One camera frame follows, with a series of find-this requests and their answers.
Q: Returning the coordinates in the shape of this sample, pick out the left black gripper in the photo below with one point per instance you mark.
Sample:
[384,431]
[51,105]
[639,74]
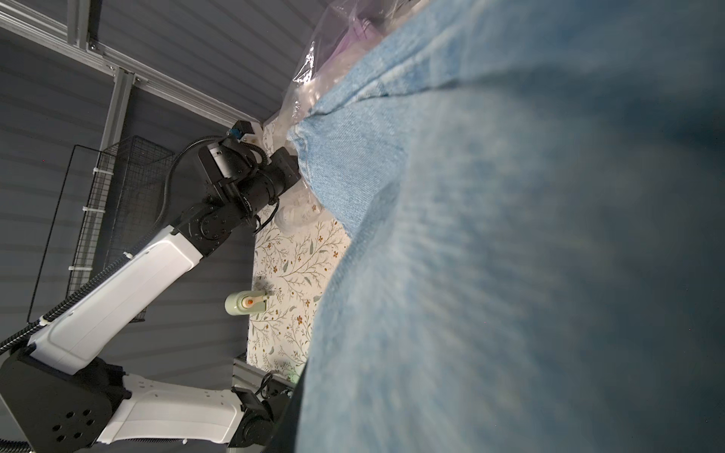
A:
[246,184]

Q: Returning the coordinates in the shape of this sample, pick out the clear plastic vacuum bag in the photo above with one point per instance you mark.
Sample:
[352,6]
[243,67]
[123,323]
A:
[328,68]

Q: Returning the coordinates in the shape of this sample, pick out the grey blue garment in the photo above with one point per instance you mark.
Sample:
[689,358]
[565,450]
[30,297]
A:
[534,193]

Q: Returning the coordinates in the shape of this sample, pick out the lilac garment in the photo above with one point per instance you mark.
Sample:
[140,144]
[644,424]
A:
[361,36]

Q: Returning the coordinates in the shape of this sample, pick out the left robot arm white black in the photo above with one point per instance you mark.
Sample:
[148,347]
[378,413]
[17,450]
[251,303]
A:
[65,398]

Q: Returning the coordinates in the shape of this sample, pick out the pale green vacuum pump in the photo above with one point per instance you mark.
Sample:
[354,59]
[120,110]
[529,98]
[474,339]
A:
[246,303]

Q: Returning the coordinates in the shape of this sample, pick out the black wire mesh basket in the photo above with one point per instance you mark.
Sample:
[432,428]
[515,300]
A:
[126,195]

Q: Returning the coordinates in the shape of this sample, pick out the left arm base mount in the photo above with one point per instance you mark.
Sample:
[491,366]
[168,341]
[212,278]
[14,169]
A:
[265,397]

